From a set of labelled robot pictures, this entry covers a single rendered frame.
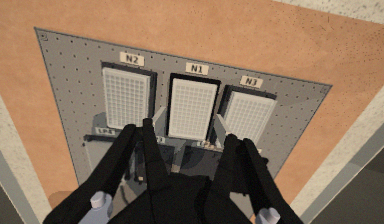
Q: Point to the grey perforated base plate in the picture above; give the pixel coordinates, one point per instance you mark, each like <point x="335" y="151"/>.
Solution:
<point x="73" y="66"/>

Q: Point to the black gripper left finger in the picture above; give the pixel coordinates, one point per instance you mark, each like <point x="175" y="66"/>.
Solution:
<point x="91" y="202"/>

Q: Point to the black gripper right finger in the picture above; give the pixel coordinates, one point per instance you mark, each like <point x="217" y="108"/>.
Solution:
<point x="268" y="205"/>

